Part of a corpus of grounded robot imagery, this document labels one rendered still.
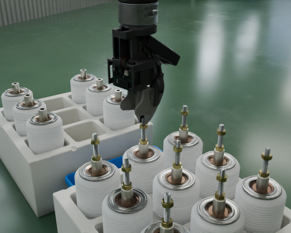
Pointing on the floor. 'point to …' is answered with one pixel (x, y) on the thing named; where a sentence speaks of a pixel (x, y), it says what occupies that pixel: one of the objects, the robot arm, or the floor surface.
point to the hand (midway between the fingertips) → (145, 116)
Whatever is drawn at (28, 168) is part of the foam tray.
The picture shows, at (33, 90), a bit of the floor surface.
